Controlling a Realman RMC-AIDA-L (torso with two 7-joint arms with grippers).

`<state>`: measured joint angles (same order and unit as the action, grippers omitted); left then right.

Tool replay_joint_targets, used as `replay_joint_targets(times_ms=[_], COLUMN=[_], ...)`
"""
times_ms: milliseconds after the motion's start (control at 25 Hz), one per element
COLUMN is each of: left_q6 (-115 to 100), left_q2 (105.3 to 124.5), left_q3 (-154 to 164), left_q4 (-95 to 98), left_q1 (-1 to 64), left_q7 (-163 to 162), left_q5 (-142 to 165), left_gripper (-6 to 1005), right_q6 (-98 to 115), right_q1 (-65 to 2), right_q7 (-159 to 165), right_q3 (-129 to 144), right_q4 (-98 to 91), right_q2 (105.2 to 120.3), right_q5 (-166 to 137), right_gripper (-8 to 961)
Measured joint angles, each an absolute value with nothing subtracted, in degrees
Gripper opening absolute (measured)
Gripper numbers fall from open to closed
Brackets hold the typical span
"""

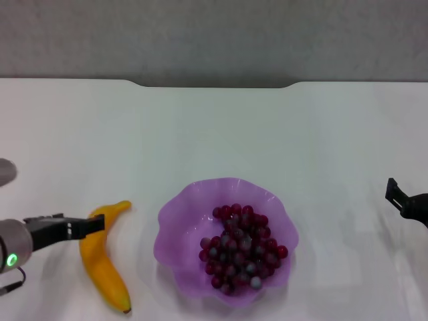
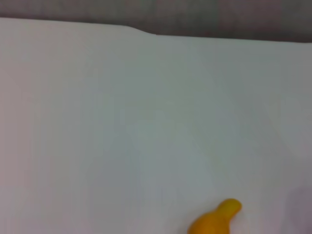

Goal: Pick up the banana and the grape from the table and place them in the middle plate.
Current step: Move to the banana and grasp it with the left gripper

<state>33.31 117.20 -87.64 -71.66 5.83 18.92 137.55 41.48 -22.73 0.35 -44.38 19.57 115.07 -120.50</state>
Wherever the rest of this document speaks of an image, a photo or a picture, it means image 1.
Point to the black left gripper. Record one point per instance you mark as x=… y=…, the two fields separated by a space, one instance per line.
x=50 y=230

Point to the purple wavy plastic bowl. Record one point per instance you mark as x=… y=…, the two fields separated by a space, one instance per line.
x=180 y=234

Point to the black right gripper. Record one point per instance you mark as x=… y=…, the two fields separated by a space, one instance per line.
x=418 y=209

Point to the yellow banana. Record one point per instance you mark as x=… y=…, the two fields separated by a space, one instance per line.
x=103 y=267

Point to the dark red grape bunch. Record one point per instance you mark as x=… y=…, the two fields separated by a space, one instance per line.
x=240 y=247

